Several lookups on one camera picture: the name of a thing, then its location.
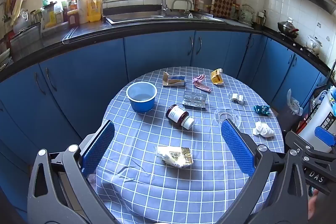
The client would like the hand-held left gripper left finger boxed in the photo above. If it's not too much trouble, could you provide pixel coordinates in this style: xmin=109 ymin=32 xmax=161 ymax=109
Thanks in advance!
xmin=28 ymin=120 xmax=116 ymax=224

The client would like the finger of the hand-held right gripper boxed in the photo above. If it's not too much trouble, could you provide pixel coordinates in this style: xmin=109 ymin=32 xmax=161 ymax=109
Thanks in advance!
xmin=314 ymin=126 xmax=336 ymax=147
xmin=285 ymin=130 xmax=336 ymax=163

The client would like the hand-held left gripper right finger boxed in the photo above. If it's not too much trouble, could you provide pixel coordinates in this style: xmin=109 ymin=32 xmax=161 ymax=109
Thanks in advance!
xmin=220 ymin=118 xmax=309 ymax=224

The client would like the blue bowl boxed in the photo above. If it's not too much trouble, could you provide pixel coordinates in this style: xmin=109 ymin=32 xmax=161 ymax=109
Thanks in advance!
xmin=126 ymin=81 xmax=158 ymax=113

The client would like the silver blister pack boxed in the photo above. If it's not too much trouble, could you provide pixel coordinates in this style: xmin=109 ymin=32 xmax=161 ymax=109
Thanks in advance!
xmin=182 ymin=91 xmax=207 ymax=108

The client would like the person's right hand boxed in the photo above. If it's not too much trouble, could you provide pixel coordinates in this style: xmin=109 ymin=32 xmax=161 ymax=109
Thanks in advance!
xmin=308 ymin=190 xmax=320 ymax=223

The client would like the crumpled white tissue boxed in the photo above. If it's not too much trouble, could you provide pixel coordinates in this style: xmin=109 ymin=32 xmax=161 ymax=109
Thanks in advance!
xmin=252 ymin=121 xmax=275 ymax=138

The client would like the clear plastic cup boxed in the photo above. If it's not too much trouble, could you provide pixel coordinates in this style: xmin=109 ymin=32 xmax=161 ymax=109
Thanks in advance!
xmin=214 ymin=107 xmax=242 ymax=128

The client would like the white plastic bag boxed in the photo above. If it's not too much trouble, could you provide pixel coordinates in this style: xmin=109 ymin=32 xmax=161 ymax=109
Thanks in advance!
xmin=287 ymin=89 xmax=303 ymax=116

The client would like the teal foil wrapper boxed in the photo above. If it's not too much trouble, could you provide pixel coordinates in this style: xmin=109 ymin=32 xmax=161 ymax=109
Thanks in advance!
xmin=253 ymin=105 xmax=271 ymax=116

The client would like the small white crumpled packet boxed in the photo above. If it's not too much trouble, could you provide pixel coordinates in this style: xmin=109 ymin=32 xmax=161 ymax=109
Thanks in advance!
xmin=229 ymin=93 xmax=244 ymax=104

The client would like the crumpled white yellow wrapper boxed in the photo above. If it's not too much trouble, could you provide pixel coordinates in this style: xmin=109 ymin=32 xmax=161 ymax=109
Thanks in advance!
xmin=155 ymin=146 xmax=194 ymax=169

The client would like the brown medicine bottle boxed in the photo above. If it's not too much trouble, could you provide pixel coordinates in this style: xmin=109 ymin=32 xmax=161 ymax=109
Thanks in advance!
xmin=165 ymin=105 xmax=195 ymax=130

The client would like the blue checked tablecloth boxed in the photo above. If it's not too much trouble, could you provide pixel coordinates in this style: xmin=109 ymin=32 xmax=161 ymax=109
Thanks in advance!
xmin=96 ymin=67 xmax=285 ymax=224

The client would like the crumpled pink wrapper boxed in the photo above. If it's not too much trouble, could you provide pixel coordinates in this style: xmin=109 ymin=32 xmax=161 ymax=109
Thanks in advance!
xmin=192 ymin=74 xmax=212 ymax=93

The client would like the yellow packet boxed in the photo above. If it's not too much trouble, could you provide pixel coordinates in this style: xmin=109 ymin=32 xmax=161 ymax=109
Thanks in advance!
xmin=210 ymin=69 xmax=224 ymax=86

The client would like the white pot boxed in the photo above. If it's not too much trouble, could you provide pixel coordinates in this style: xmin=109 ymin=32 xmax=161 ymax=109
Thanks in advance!
xmin=306 ymin=35 xmax=323 ymax=54

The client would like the torn blue cardboard box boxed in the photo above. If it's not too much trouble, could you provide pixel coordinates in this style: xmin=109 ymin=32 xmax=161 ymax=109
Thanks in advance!
xmin=162 ymin=71 xmax=187 ymax=87

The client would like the black kitchen countertop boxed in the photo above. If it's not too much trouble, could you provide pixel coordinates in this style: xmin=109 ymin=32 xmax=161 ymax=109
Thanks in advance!
xmin=0 ymin=17 xmax=336 ymax=83

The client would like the black wok with lid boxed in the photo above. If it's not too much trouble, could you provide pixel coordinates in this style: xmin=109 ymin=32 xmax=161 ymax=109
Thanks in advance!
xmin=278 ymin=17 xmax=300 ymax=39

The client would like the brown sauce bottle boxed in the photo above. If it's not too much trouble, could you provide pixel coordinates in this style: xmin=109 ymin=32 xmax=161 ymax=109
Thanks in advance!
xmin=67 ymin=9 xmax=79 ymax=28

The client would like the pale green kettle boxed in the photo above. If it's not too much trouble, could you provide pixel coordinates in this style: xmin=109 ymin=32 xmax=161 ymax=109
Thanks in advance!
xmin=238 ymin=4 xmax=256 ymax=24

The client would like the white paper roll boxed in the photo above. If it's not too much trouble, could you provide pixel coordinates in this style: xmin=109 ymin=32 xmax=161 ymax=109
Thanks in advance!
xmin=77 ymin=0 xmax=89 ymax=24

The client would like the steel kitchen sink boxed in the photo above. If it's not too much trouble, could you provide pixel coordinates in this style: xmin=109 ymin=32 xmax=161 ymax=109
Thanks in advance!
xmin=105 ymin=12 xmax=226 ymax=26

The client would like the large yellow bottle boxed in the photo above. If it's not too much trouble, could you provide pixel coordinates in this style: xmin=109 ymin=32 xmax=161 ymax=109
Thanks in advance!
xmin=87 ymin=0 xmax=103 ymax=22

